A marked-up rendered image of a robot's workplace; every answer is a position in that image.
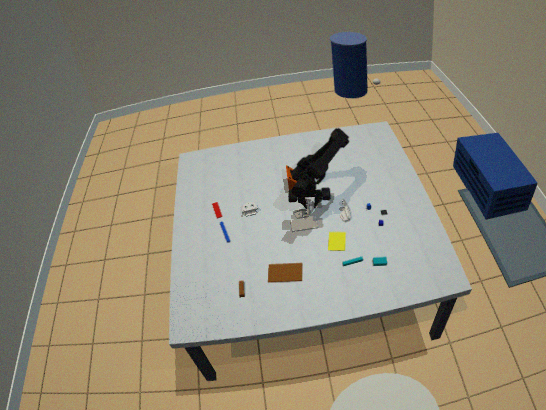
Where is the yellow square plate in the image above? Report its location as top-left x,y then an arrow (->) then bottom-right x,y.
328,232 -> 346,251

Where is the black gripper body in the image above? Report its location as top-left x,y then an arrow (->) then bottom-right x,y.
288,186 -> 330,202

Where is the teal flat bar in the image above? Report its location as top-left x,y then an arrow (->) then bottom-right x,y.
342,256 -> 363,266

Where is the red flat bar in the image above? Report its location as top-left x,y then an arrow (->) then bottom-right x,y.
213,202 -> 222,219

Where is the teal rectangular block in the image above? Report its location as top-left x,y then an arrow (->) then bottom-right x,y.
373,257 -> 387,266

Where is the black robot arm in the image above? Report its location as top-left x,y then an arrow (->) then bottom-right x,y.
290,128 -> 349,198

